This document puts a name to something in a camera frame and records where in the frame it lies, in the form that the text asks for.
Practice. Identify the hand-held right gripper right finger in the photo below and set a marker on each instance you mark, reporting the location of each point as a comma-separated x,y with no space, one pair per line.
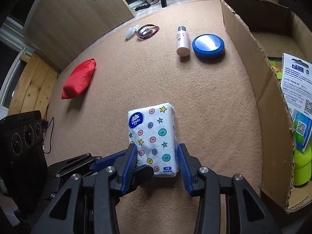
182,169

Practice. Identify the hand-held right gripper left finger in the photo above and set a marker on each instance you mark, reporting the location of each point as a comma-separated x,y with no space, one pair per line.
130,168

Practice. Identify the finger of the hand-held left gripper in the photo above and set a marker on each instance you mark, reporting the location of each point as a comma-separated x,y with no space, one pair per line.
145,174
107,162

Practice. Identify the star print tissue pack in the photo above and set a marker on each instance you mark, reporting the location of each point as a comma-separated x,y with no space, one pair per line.
153,131

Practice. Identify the red pouch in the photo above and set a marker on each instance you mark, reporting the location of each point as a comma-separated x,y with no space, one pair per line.
78,80

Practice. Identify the cardboard box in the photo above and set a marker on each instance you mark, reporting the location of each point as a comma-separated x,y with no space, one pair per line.
256,78

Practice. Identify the green tube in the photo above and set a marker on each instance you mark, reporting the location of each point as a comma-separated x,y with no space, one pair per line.
302,165

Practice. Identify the small pink bottle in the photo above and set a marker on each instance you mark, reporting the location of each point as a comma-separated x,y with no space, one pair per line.
182,41

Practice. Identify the small white bottle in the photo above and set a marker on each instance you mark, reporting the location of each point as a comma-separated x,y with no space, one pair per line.
129,33

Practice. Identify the blue card package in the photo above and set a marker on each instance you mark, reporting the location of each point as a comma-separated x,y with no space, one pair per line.
297,90

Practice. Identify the pine plank board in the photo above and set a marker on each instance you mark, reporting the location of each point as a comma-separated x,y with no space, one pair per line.
31,85

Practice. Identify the small wooden strip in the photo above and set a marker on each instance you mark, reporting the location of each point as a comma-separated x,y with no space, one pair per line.
24,58

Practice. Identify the blue round tin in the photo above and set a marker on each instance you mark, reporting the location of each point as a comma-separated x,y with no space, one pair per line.
208,46

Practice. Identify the small white dotted box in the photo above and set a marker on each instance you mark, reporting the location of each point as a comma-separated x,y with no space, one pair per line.
137,26

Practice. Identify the light wood panel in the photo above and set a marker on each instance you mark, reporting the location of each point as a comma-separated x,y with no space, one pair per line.
73,17

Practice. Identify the black power strip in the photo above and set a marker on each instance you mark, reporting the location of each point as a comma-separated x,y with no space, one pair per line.
141,6

